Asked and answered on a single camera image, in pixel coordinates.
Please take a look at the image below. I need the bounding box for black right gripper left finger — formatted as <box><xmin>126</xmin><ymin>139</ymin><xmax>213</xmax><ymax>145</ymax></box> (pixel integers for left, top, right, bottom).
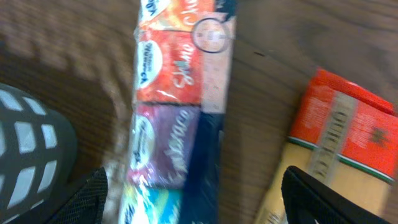
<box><xmin>6</xmin><ymin>167</ymin><xmax>109</xmax><ymax>224</ymax></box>

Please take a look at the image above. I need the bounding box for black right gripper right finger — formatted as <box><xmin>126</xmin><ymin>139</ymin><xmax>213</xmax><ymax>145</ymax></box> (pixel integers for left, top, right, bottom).
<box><xmin>281</xmin><ymin>166</ymin><xmax>389</xmax><ymax>224</ymax></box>

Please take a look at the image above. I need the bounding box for San Remo spaghetti packet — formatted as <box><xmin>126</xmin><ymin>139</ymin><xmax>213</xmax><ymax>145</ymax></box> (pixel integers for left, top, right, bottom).
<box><xmin>254</xmin><ymin>68</ymin><xmax>397</xmax><ymax>224</ymax></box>

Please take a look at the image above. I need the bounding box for Kleenex tissue multipack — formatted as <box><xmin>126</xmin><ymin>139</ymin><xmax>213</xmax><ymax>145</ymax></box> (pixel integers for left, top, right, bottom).
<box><xmin>119</xmin><ymin>0</ymin><xmax>237</xmax><ymax>224</ymax></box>

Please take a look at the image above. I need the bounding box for grey plastic basket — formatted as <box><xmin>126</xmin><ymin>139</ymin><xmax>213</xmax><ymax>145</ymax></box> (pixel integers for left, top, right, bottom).
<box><xmin>1</xmin><ymin>84</ymin><xmax>77</xmax><ymax>223</ymax></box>

